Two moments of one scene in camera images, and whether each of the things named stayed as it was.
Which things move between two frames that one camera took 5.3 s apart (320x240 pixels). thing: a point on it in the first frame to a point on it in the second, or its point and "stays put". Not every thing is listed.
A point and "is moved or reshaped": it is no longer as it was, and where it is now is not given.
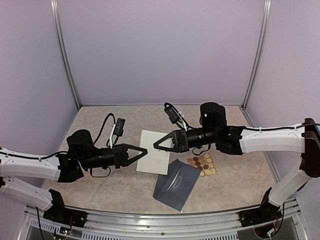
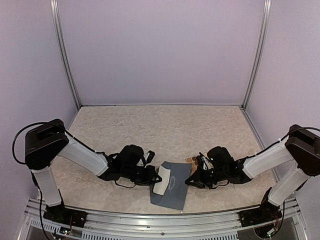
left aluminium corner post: (55, 13) stays put
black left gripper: (122, 148) to (148, 180)
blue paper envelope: (175, 187) is moved or reshaped
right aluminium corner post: (263, 34) stays put
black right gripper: (174, 134) to (195, 176)
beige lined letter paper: (156, 160) to (159, 187)
